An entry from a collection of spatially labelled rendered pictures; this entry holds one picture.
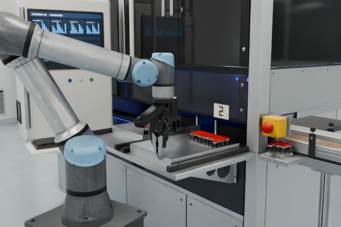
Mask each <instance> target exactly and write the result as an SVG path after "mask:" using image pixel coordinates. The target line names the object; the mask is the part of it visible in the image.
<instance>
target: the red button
mask: <svg viewBox="0 0 341 227"><path fill-rule="evenodd" d="M261 129H262V131H263V132H264V133H266V134H268V133H271V132H272V130H273V127H272V124H271V123H269V122H267V123H264V124H263V125H262V127H261Z"/></svg>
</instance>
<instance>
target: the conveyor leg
mask: <svg viewBox="0 0 341 227"><path fill-rule="evenodd" d="M311 170H314V171H318V172H321V175H320V192H319V208H318V225H317V227H331V226H332V211H333V195H334V180H335V174H331V173H327V172H324V171H320V170H317V169H313V168H311Z"/></svg>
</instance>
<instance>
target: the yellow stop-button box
mask: <svg viewBox="0 0 341 227"><path fill-rule="evenodd" d="M267 122H269V123H271V124H272V127H273V130H272V132H271V133H268V134H266V133H264V132H262V135H265V136H269V137H274V138H281V137H285V136H289V123H290V117H286V116H280V115H270V116H264V117H263V120H262V124H264V123H267Z"/></svg>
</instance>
